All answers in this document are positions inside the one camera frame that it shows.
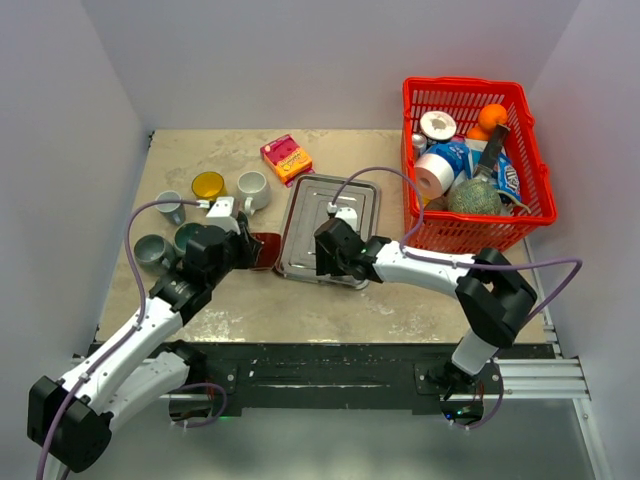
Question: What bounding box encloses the dark red mug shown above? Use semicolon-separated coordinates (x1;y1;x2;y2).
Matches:
249;232;282;271

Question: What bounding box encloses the teal green mug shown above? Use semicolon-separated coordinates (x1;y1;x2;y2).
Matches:
173;222;203;258

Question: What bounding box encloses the white speckled mug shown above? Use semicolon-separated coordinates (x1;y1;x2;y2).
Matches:
237;171;272;217

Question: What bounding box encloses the yellow mug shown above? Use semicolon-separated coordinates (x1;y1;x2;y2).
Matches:
191;171;227;201

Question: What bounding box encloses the grey green mug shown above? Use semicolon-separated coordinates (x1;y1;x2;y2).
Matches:
133;234;177;276

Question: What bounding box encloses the grey blue mug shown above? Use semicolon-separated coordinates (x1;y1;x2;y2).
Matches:
155;190;186;226

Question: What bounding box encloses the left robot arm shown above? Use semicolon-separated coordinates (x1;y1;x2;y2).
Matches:
27;200;274;479

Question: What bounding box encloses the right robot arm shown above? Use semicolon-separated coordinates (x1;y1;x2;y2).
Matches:
314;217;537;398

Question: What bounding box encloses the metal tray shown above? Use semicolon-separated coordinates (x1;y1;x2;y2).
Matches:
275;174;381;290

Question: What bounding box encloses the pink orange snack box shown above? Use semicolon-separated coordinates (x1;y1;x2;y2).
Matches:
260;134;313;186

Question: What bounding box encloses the pink white toilet roll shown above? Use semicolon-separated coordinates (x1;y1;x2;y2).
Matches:
414;153;454;200

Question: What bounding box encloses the silver can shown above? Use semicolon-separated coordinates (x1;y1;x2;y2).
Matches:
411;133;428;159

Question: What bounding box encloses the green patterned ball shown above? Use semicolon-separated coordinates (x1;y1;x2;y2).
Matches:
447;179;502;215

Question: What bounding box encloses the blue white packet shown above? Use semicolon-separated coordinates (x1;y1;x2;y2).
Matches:
426;142;472;179

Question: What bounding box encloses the white tape roll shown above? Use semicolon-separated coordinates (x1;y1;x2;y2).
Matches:
419;110;457;143

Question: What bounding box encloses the orange fruit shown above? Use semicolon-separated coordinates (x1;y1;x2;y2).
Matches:
466;125;491;141
477;103;508;132

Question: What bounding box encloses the blue snack bag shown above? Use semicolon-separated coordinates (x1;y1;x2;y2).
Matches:
492;153;522;204

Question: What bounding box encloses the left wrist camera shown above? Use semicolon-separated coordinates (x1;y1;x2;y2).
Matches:
196;196;240;234

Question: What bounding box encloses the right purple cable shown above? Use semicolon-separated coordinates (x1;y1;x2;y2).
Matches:
327;166;584;431

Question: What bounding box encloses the black base frame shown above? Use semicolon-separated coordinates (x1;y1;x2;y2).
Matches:
147;340;551;418

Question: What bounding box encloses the brown handled tool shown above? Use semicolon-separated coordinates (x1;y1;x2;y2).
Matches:
473;124;510;179

